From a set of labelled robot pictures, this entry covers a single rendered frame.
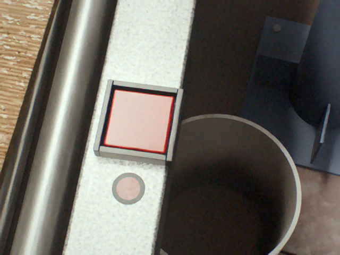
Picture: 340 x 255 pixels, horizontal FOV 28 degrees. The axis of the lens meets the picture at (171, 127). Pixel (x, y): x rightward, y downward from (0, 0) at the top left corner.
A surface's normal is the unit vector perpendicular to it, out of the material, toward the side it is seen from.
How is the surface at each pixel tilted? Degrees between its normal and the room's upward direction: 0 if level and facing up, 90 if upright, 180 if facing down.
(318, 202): 0
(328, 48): 90
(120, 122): 0
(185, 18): 0
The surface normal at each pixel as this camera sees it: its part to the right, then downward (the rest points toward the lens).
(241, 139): -0.43, 0.82
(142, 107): -0.03, -0.37
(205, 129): 0.12, 0.90
